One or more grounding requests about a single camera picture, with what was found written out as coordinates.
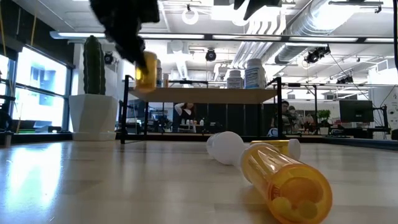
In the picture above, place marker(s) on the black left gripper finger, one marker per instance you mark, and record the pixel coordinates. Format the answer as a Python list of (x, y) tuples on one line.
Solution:
[(138, 53), (119, 43)]

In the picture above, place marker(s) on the wide orange pill bottle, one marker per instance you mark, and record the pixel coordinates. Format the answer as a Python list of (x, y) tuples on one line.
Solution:
[(149, 77)]

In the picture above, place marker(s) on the white bottle blue label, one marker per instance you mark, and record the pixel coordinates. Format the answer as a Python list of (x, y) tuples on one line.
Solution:
[(159, 74), (234, 82), (255, 74)]

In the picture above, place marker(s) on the plain white bottle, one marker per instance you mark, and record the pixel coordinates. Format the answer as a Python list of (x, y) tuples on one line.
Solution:
[(227, 147)]

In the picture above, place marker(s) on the small orange pill bottle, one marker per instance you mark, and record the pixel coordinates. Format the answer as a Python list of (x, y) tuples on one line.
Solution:
[(280, 183), (280, 145)]

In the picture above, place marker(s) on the wooden shelf black metal legs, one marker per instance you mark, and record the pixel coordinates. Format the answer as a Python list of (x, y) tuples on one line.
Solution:
[(202, 95)]

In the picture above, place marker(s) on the green cactus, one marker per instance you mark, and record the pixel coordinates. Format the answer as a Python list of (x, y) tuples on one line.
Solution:
[(94, 65)]

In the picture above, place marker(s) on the thin amber vial white cap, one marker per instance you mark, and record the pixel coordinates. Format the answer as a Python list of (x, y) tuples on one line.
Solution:
[(166, 81)]

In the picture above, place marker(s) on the long ceiling light bar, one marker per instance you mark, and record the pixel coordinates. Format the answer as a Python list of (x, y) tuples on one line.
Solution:
[(77, 35)]

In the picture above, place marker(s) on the black track spotlights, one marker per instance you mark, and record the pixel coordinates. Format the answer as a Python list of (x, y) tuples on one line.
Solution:
[(345, 80), (315, 56)]

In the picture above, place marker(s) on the white planter pot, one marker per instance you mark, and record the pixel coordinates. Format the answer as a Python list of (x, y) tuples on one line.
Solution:
[(93, 115)]

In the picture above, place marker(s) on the person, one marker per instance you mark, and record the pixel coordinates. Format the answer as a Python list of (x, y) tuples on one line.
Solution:
[(283, 109), (293, 113), (185, 113)]

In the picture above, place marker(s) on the green potted plant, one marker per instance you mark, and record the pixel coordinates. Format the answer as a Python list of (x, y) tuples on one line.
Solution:
[(324, 115)]

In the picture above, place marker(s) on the white blue ball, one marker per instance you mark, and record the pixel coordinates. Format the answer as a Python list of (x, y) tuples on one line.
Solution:
[(272, 132)]

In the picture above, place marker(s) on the black monitor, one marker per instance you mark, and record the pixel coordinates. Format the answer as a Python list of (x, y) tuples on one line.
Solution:
[(356, 110)]

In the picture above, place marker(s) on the black round ceiling camera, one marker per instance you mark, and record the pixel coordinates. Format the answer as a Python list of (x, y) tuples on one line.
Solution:
[(108, 58), (211, 56)]

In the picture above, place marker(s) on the silver ventilation duct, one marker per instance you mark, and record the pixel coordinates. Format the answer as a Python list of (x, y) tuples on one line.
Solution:
[(311, 21)]

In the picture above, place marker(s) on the black aluminium table frame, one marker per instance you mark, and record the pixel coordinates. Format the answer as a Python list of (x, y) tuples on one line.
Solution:
[(357, 141)]

